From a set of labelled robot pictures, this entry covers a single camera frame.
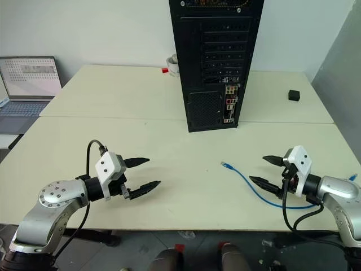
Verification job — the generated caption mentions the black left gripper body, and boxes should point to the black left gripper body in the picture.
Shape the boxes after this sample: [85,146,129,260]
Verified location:
[108,172,132,200]

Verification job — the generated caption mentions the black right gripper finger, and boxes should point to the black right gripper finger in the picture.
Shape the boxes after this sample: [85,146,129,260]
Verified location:
[249,176,283,200]
[262,154,285,168]

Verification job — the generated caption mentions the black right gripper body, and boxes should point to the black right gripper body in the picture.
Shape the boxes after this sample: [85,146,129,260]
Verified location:
[279,165,300,197]

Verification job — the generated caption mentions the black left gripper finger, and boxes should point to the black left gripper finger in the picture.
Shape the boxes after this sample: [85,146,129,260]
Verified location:
[129,180,161,200]
[124,156,151,170]

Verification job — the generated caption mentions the white tape roll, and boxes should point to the white tape roll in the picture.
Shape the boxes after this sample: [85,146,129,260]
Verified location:
[165,54,182,78]

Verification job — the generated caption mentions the white side desk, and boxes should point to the white side desk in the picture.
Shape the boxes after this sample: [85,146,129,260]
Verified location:
[0,132,25,151]

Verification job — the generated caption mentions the black computer tower case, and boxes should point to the black computer tower case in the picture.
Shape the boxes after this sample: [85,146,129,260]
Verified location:
[168,0,265,133]

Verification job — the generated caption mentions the grey open laptop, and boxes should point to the grey open laptop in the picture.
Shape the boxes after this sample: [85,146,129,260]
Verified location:
[0,55,63,136]

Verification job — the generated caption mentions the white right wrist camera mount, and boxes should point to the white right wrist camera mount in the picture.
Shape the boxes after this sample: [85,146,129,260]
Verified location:
[283,145,312,197]

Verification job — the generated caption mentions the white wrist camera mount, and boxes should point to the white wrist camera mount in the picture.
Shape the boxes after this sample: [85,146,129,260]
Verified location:
[95,151,126,200]
[283,145,312,197]

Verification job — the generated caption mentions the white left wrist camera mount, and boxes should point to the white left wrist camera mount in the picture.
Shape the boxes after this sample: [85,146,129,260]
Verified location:
[95,151,126,200]

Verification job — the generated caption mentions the blue ethernet cable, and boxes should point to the blue ethernet cable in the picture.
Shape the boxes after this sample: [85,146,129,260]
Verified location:
[220,160,358,211]

